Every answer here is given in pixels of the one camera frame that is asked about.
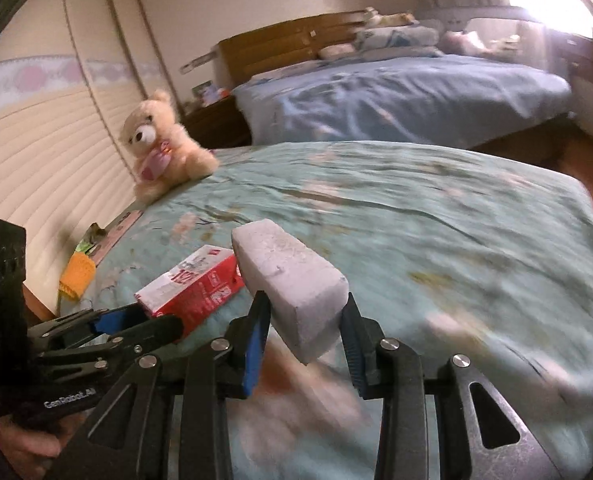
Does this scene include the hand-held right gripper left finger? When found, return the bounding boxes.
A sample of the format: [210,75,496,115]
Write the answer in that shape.
[49,290,272,480]

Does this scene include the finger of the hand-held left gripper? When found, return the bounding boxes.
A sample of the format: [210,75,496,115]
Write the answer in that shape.
[36,314,184,366]
[26,302,150,350]

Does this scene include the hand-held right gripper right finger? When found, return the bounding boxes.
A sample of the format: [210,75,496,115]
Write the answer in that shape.
[341,292,562,480]

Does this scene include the red white carton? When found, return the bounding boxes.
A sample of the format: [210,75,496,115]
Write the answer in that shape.
[134,245,247,341]

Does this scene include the white foam block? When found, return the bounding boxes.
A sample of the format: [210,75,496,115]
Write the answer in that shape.
[231,219,350,366]

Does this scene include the person's left hand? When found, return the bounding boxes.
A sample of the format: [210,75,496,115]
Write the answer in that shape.
[0,422,62,472]

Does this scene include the yellow ribbed object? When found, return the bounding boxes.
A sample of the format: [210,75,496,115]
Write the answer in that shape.
[58,252,97,303]

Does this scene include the teal floral blanket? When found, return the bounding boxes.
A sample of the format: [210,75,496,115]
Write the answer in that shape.
[59,141,593,480]

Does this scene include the cream teddy bear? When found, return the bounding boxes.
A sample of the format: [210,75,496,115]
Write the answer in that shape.
[119,89,221,206]

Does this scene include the cream louvred wardrobe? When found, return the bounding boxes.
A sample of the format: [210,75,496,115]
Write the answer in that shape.
[0,0,182,241]

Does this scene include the dark wooden nightstand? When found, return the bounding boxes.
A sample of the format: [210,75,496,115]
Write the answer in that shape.
[184,95,252,150]

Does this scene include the bed with blue sheet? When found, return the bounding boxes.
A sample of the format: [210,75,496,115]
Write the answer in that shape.
[232,52,575,150]

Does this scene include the small white pillow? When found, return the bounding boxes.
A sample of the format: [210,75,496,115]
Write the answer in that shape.
[319,42,357,60]

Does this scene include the brown wooden headboard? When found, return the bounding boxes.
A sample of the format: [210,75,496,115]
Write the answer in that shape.
[219,11,372,88]

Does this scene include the pink pillow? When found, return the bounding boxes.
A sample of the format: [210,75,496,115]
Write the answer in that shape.
[441,30,492,58]

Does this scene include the cream plush toys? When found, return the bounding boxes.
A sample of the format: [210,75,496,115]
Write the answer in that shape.
[364,7,420,28]

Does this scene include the small photo frame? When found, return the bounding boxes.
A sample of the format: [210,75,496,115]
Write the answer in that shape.
[191,80,217,103]

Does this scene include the grey bed guard rail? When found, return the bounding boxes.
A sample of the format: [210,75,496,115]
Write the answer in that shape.
[421,6,577,68]

